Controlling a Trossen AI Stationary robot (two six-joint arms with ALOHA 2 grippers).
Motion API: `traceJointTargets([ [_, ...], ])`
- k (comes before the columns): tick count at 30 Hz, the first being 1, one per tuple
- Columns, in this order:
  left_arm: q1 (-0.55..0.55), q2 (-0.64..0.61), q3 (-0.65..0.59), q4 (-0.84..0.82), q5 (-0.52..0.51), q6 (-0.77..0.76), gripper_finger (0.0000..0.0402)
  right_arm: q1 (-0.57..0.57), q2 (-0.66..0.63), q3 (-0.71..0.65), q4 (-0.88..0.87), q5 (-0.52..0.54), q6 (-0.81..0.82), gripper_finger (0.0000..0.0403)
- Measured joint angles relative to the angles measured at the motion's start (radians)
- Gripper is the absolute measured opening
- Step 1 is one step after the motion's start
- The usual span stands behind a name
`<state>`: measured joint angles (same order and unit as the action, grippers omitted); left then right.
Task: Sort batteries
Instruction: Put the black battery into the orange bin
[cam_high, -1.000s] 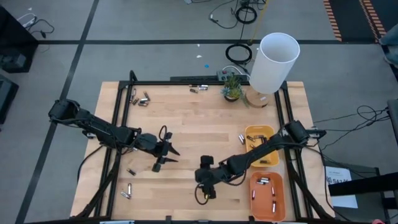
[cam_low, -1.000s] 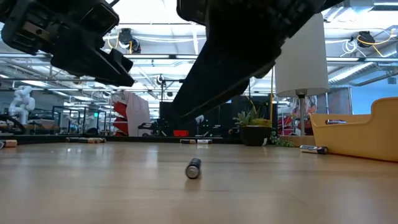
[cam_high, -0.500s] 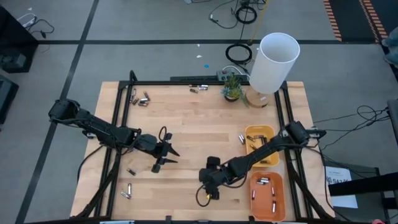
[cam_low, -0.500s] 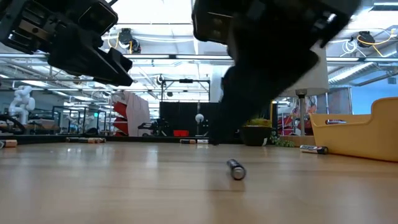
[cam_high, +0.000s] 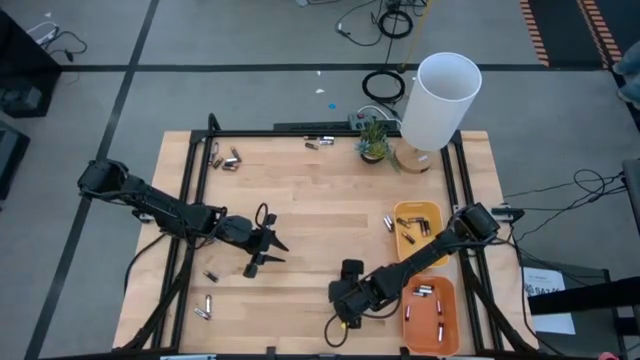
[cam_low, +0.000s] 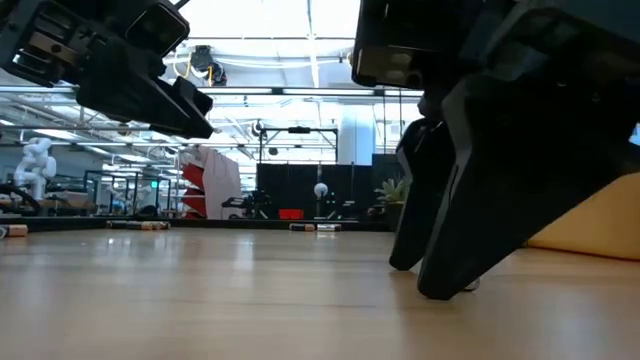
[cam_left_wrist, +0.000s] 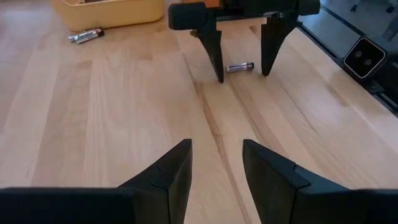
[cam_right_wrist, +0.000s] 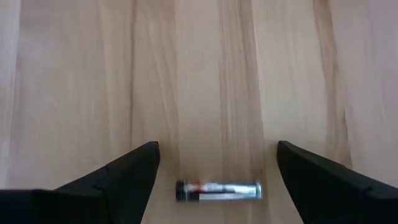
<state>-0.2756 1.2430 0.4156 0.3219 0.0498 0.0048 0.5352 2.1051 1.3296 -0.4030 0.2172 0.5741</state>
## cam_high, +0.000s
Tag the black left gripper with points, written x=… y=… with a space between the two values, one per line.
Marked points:
x=245 y=235

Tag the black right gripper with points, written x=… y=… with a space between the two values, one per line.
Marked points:
x=350 y=295

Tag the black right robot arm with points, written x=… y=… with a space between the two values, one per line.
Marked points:
x=425 y=252

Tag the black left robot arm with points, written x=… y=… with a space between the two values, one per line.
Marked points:
x=150 y=205

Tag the orange plastic bin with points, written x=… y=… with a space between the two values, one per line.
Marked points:
x=425 y=325

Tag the yellow plastic bin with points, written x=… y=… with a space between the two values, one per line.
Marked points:
x=436 y=215

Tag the long black bar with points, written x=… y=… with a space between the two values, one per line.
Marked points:
x=310 y=126

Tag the potted succulent plant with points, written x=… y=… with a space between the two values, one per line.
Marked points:
x=374 y=145

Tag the grey power strip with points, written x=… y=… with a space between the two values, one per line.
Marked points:
x=362 y=120

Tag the white printed paper sheet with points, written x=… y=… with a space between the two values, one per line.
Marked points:
x=555 y=325

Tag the white cylindrical table lamp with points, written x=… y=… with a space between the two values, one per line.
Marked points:
x=440 y=100

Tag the black beam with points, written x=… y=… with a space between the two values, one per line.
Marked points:
x=590 y=300

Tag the grey side table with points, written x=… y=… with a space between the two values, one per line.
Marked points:
x=590 y=270

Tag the red object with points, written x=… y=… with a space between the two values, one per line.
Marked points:
x=607 y=356

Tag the black equipment box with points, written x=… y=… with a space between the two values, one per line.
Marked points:
x=10 y=155

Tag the black cabinet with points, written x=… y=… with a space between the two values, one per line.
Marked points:
x=25 y=65

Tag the black floor mat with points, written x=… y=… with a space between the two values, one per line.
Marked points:
x=562 y=30

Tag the person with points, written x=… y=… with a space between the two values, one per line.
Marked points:
x=629 y=75

